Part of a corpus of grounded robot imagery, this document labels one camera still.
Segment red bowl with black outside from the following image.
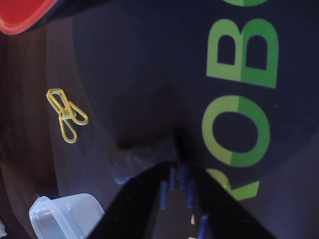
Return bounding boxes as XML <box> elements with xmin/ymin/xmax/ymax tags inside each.
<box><xmin>0</xmin><ymin>0</ymin><xmax>84</xmax><ymax>36</ymax></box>

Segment grey mat with WOWROBO print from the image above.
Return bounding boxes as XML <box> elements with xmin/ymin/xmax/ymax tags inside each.
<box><xmin>46</xmin><ymin>0</ymin><xmax>319</xmax><ymax>239</ymax></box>

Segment yellow wire clip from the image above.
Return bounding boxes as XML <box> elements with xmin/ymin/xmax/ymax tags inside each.
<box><xmin>46</xmin><ymin>88</ymin><xmax>90</xmax><ymax>144</ymax></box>

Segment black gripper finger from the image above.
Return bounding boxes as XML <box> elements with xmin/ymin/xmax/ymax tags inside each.
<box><xmin>86</xmin><ymin>161</ymin><xmax>180</xmax><ymax>239</ymax></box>
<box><xmin>179</xmin><ymin>163</ymin><xmax>275</xmax><ymax>239</ymax></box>

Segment clear plastic container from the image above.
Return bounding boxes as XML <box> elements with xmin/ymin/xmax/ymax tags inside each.
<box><xmin>28</xmin><ymin>193</ymin><xmax>106</xmax><ymax>239</ymax></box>

